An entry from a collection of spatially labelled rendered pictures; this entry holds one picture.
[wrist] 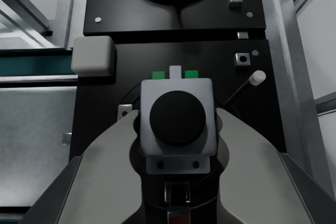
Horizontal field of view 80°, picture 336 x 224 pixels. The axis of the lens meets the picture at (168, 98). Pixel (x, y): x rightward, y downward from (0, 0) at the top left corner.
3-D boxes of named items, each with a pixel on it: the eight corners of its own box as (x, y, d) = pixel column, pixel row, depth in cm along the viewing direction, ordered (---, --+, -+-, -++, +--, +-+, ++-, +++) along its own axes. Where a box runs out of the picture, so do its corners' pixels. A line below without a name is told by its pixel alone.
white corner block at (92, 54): (118, 81, 27) (108, 69, 23) (84, 82, 27) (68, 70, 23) (119, 49, 28) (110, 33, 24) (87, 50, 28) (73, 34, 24)
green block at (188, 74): (193, 98, 22) (199, 83, 17) (182, 99, 22) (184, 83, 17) (193, 88, 22) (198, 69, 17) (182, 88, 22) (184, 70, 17)
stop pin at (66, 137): (86, 146, 27) (71, 144, 23) (77, 146, 27) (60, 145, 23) (87, 135, 27) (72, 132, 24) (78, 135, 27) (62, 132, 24)
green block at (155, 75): (167, 99, 22) (165, 83, 17) (156, 99, 22) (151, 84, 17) (167, 88, 22) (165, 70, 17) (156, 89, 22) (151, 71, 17)
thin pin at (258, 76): (231, 109, 21) (267, 80, 13) (224, 109, 21) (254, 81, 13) (230, 101, 21) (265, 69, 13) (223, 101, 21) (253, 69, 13)
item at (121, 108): (135, 126, 21) (132, 124, 20) (120, 126, 21) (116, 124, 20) (135, 107, 22) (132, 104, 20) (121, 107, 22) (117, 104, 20)
